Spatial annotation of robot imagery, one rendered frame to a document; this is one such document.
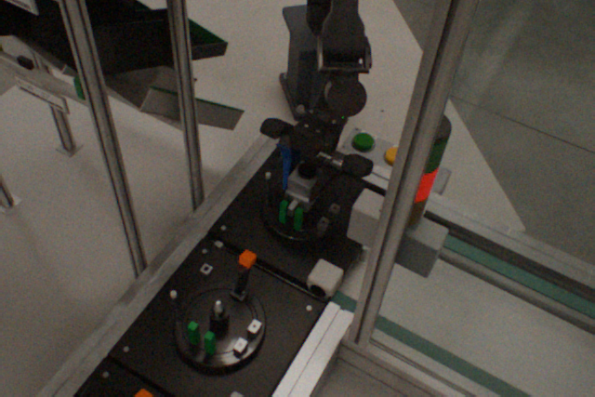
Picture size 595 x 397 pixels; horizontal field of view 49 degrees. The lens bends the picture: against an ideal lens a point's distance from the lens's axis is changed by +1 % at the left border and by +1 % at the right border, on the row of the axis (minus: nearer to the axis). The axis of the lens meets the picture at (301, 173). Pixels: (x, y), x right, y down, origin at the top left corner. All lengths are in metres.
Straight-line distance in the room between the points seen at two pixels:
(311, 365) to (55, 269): 0.51
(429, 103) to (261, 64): 0.99
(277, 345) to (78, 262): 0.43
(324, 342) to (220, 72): 0.75
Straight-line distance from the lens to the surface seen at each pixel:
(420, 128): 0.66
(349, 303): 1.09
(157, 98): 1.03
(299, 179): 1.05
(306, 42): 1.33
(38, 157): 1.44
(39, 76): 0.92
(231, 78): 1.54
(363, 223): 0.85
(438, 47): 0.58
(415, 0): 3.34
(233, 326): 1.02
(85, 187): 1.36
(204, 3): 1.76
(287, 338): 1.03
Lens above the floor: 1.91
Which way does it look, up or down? 51 degrees down
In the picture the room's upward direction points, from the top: 5 degrees clockwise
